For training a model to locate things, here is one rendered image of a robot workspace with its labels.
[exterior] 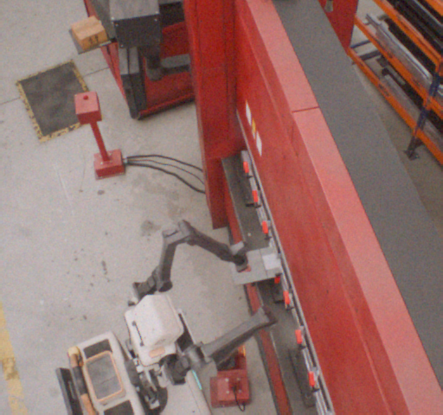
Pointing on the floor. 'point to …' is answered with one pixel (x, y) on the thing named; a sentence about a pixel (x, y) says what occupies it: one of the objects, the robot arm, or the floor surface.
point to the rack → (400, 62)
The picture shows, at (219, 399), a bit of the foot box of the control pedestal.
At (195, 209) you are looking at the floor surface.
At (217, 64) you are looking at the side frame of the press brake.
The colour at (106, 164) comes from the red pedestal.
